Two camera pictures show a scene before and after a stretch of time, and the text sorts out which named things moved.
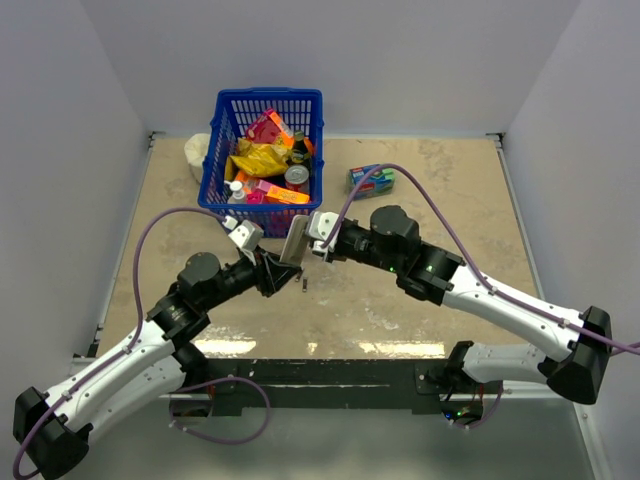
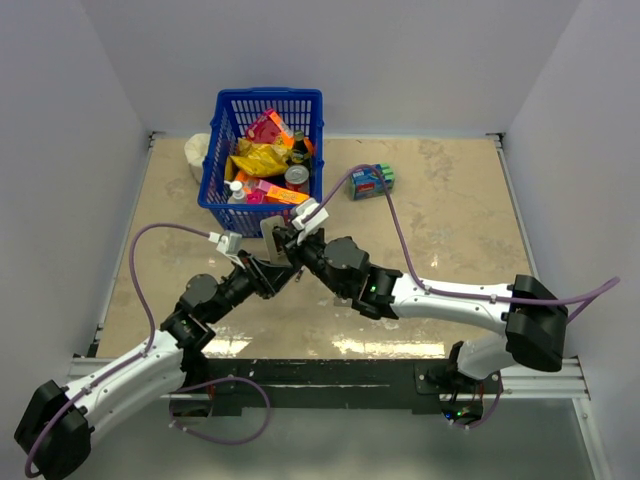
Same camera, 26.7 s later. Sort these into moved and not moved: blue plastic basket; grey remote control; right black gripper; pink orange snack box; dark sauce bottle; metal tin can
Moved: right black gripper; grey remote control
Not moved: blue plastic basket; dark sauce bottle; pink orange snack box; metal tin can
